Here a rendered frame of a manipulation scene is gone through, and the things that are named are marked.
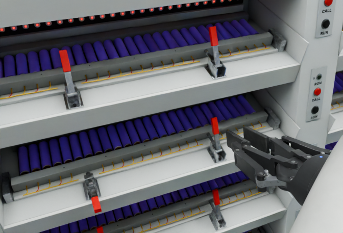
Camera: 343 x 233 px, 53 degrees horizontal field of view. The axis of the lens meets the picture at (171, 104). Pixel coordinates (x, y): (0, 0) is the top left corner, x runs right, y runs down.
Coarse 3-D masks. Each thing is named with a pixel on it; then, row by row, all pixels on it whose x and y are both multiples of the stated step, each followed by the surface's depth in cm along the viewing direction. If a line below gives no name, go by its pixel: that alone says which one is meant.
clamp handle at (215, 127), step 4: (212, 120) 70; (216, 120) 71; (212, 124) 71; (216, 124) 71; (212, 128) 71; (216, 128) 71; (212, 132) 71; (216, 132) 71; (216, 136) 71; (216, 140) 71; (216, 144) 72; (216, 148) 72
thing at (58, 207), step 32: (256, 96) 87; (288, 128) 77; (0, 160) 68; (128, 160) 71; (192, 160) 72; (0, 192) 62; (64, 192) 65; (128, 192) 66; (160, 192) 70; (0, 224) 58; (32, 224) 61; (64, 224) 65
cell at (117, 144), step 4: (108, 128) 75; (112, 128) 75; (108, 132) 75; (112, 132) 74; (116, 132) 75; (112, 136) 73; (116, 136) 73; (112, 140) 73; (116, 140) 72; (112, 144) 72; (116, 144) 72; (120, 144) 72
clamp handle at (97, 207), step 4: (92, 184) 63; (92, 188) 63; (92, 192) 62; (92, 196) 61; (96, 196) 61; (92, 200) 60; (96, 200) 60; (92, 204) 59; (96, 204) 59; (96, 208) 58; (100, 208) 58; (96, 212) 58
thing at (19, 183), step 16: (256, 112) 80; (208, 128) 76; (224, 128) 77; (256, 128) 79; (144, 144) 71; (160, 144) 72; (176, 144) 74; (80, 160) 68; (96, 160) 68; (112, 160) 69; (144, 160) 70; (16, 176) 64; (32, 176) 64; (48, 176) 65; (64, 176) 67; (32, 192) 64
